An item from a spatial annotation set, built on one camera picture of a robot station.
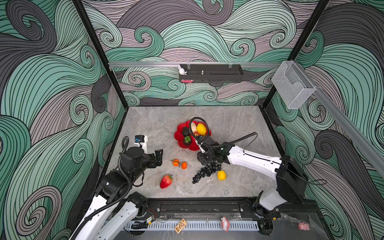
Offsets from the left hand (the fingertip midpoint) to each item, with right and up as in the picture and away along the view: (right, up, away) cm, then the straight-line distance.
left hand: (155, 149), depth 69 cm
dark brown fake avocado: (+14, +6, +29) cm, 33 cm away
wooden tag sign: (+12, -36, -1) cm, 38 cm away
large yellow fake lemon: (+24, +8, +28) cm, 38 cm away
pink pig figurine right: (+69, -35, -2) cm, 77 cm away
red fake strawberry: (+3, -19, +10) cm, 22 cm away
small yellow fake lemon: (+34, -17, +12) cm, 40 cm away
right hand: (+23, -7, +14) cm, 28 cm away
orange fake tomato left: (+8, -12, +18) cm, 23 cm away
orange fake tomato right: (+13, -13, +16) cm, 25 cm away
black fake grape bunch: (+28, -15, +14) cm, 34 cm away
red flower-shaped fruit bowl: (+9, +3, +31) cm, 32 cm away
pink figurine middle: (+32, -32, -4) cm, 45 cm away
